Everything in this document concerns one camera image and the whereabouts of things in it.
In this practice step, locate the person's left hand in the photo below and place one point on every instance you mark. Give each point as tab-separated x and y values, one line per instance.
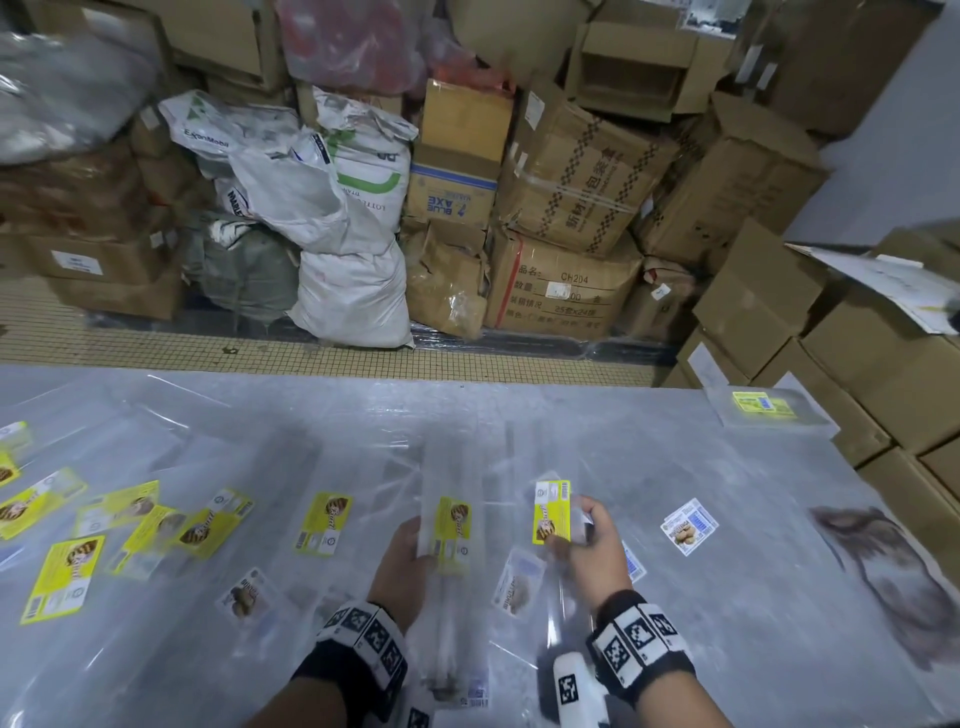
401	577

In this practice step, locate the person's right hand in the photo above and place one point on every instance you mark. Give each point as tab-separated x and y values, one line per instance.
600	570

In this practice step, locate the white labelled bag apart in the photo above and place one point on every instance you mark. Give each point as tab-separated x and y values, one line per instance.
688	526

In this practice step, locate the clear bags with labels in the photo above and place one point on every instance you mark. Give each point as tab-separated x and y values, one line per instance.
187	525

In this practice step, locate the bag pack with green label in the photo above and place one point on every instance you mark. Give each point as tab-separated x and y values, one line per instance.
765	409

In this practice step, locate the stack of bagged red headbands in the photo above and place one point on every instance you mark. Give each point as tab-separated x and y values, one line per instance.
900	585

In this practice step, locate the person's left forearm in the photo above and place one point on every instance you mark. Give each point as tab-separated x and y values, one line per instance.
300	709

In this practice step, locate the person's right forearm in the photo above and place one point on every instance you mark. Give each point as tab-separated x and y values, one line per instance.
682	705

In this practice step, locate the black marker wristband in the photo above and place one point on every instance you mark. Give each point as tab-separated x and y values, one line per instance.
637	645
352	652

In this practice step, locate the grey table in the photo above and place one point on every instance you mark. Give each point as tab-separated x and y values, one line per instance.
750	480

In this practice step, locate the small labelled brown box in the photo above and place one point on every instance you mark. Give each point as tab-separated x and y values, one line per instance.
660	300

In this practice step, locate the plain white sack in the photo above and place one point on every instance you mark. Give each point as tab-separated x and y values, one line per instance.
352	300

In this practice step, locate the cardboard box with red print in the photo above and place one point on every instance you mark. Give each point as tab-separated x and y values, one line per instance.
562	289

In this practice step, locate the torn brown cardboard box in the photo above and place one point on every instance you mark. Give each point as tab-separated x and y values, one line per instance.
442	281

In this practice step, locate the cardboard boxes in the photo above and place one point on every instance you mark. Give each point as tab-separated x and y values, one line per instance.
870	360

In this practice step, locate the grey-green sack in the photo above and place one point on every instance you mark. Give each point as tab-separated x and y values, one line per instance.
240	270

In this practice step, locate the low cardboard box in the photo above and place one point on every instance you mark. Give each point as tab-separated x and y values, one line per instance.
127	296

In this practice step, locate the cardboard box with blue stripe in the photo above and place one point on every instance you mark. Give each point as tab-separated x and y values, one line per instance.
450	187

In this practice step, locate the crumpled white sack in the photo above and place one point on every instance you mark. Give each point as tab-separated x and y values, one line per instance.
292	195

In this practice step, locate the cardboard box with checker pattern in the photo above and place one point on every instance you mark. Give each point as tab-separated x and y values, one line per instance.
585	172

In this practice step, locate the large brown cardboard box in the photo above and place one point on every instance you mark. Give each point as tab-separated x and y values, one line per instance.
742	187

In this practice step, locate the white cardboard sheet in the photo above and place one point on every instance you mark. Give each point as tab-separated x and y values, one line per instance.
892	281

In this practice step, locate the white sack with green print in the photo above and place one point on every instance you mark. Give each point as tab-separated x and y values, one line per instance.
367	157

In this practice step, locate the cardboard box with white label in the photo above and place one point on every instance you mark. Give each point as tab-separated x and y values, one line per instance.
112	259

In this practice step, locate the plain yellowish cardboard box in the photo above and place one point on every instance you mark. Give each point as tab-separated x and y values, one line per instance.
465	116

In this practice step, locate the white sack with blue print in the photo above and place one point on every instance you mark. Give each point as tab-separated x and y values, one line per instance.
217	124

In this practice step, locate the dark cardboard box red marks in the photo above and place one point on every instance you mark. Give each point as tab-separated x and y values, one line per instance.
82	191

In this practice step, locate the open cardboard box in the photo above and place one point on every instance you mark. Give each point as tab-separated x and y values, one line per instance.
637	67

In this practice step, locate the large tilted cardboard box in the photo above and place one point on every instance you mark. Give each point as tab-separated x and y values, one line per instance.
517	34

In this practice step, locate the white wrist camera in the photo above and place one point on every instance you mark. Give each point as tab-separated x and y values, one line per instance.
418	718
574	694

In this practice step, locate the wall poster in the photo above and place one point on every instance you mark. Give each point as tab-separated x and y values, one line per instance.
712	15

